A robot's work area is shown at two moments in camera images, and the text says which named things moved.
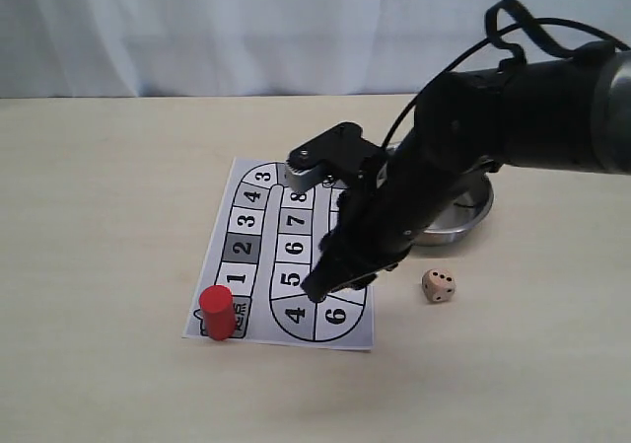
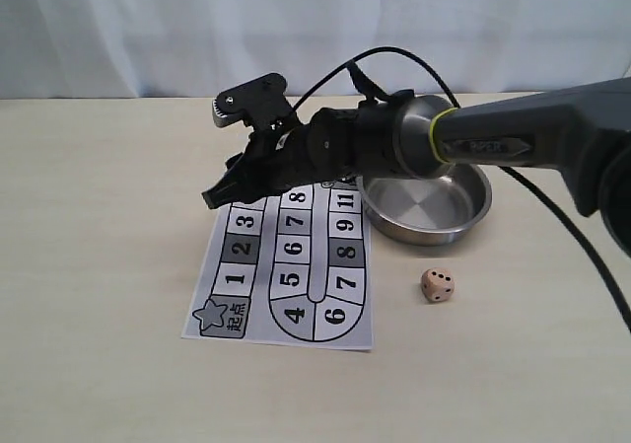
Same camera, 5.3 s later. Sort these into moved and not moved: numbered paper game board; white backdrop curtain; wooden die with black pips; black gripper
Moved: black gripper
Not moved: numbered paper game board; white backdrop curtain; wooden die with black pips
